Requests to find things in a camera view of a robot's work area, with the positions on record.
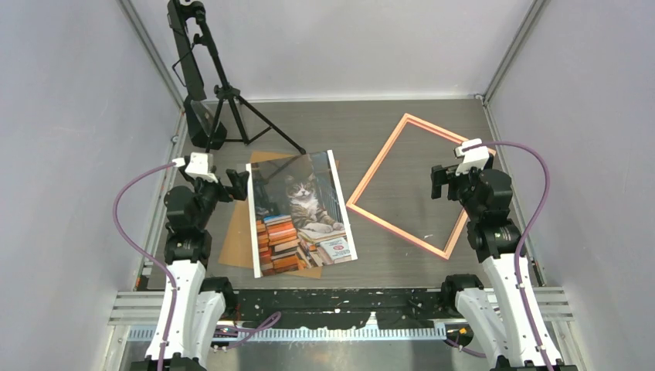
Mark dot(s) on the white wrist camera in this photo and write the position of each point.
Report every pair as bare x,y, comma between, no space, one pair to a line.
195,166
473,155

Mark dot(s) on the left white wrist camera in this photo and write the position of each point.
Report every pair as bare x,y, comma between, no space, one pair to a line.
195,166

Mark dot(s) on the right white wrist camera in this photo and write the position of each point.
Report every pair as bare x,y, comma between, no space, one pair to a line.
473,155

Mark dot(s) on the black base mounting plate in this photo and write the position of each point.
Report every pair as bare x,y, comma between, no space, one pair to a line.
392,308

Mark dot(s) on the pink wooden picture frame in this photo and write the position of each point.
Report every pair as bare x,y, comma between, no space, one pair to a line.
408,119

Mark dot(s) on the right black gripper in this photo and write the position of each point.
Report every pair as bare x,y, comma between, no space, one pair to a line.
441,175

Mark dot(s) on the black camera tripod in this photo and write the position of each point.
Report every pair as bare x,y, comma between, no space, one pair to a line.
226,92

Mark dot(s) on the cat photo print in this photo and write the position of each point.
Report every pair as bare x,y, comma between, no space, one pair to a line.
299,212

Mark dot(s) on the brown cardboard backing board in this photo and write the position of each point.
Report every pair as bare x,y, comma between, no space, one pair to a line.
238,240

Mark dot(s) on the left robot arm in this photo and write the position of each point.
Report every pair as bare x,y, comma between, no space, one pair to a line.
193,303

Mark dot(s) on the aluminium rail front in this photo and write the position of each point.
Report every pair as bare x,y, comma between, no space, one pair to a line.
141,309

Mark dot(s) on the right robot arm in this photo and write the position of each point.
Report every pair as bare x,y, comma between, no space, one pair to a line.
512,333

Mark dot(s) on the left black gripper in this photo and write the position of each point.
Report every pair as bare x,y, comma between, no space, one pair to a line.
238,189

